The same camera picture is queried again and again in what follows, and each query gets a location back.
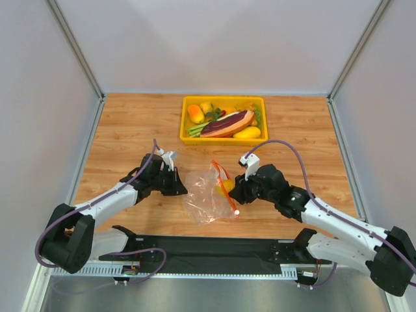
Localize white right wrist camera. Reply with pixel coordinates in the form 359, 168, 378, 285
239, 153, 260, 181

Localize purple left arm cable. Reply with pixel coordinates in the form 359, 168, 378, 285
34, 138, 167, 285

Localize green fake grapes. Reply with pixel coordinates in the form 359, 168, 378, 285
254, 108, 262, 127

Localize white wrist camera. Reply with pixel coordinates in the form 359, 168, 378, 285
239, 153, 260, 181
157, 149, 178, 172

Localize clear zip top bag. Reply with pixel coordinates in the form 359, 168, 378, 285
183, 160, 240, 224

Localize aluminium frame post left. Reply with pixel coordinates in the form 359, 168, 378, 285
44, 0, 107, 98

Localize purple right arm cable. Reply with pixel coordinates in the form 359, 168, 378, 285
244, 139, 416, 290

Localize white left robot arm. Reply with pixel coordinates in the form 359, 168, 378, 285
35, 151, 188, 274

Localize brown fake ginger root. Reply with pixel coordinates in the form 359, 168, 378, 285
235, 102, 258, 112

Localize yellow fake lemon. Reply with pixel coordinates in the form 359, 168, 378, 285
215, 179, 235, 197

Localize aluminium frame post right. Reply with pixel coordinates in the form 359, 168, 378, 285
327, 0, 395, 99

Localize green fake scallion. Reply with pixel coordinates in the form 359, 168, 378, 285
186, 122, 209, 138

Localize aluminium slotted rail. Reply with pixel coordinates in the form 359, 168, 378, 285
51, 236, 397, 280

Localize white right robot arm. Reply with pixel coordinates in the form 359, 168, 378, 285
229, 164, 415, 297

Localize yellow plastic tray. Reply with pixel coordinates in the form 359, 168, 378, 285
180, 96, 268, 146

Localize round yellow fake potato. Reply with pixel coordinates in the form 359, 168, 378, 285
200, 102, 214, 115

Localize aluminium frame post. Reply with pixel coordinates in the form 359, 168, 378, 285
44, 0, 107, 98
327, 0, 395, 99

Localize small yellow red mango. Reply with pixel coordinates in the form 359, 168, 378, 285
187, 105, 205, 124

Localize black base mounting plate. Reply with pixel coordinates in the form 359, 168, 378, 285
97, 233, 333, 275

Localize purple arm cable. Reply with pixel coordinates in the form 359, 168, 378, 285
34, 138, 167, 285
244, 139, 416, 290

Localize yellow fake mango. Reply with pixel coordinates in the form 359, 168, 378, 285
233, 126, 261, 140

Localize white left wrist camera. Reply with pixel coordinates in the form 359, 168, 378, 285
157, 149, 178, 172

